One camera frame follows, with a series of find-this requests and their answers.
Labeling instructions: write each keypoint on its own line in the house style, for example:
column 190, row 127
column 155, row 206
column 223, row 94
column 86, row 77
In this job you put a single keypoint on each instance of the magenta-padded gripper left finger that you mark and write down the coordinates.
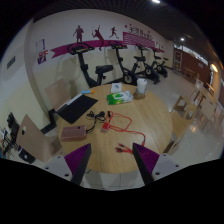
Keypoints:
column 77, row 162

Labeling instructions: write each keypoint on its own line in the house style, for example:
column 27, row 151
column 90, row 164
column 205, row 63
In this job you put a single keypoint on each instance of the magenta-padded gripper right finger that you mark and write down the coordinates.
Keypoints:
column 146, row 161

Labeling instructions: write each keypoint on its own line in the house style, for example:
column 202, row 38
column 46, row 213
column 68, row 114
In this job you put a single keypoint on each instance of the red charger block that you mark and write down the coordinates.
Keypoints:
column 106, row 127

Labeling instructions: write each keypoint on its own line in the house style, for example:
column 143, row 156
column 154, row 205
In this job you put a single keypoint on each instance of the black flat mat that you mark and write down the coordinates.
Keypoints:
column 78, row 108

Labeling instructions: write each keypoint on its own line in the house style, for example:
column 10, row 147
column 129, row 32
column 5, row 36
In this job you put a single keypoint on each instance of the wooden chairs and tables group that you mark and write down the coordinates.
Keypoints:
column 186, row 123

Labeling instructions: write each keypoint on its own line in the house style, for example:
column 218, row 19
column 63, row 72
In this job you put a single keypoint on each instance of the wooden coaster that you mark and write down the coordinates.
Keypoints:
column 139, row 96

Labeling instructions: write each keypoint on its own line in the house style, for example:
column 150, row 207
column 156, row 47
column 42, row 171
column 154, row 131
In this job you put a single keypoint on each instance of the green wet wipes pack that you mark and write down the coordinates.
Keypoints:
column 119, row 98

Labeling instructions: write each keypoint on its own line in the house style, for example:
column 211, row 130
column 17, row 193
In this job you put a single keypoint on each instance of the blue and orange tube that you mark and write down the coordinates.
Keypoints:
column 87, row 91

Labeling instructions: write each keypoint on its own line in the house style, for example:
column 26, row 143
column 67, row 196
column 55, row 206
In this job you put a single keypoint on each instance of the white cup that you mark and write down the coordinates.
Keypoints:
column 141, row 86

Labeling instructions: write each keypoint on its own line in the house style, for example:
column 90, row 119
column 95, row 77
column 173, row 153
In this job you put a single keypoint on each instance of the white booklet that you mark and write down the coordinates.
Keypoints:
column 116, row 87

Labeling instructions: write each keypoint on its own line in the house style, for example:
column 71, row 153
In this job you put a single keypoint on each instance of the black exercise bike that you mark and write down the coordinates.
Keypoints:
column 160, row 68
column 148, row 70
column 83, row 66
column 125, row 71

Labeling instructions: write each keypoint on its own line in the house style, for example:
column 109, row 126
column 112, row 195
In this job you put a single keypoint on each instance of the ceiling lights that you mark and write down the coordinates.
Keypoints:
column 155, row 1

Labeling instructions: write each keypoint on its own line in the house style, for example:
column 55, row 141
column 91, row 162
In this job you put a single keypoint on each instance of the magenta sports wall decal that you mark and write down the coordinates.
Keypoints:
column 66, row 48

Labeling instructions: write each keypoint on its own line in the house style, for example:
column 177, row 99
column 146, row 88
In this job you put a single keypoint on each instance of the round wall lamp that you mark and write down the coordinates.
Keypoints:
column 214, row 68

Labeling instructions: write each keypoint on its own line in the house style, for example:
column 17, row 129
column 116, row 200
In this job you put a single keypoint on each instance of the grey wall sign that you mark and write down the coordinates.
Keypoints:
column 11, row 62

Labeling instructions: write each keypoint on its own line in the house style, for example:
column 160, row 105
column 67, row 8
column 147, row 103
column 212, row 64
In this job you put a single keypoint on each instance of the wall posters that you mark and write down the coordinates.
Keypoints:
column 41, row 46

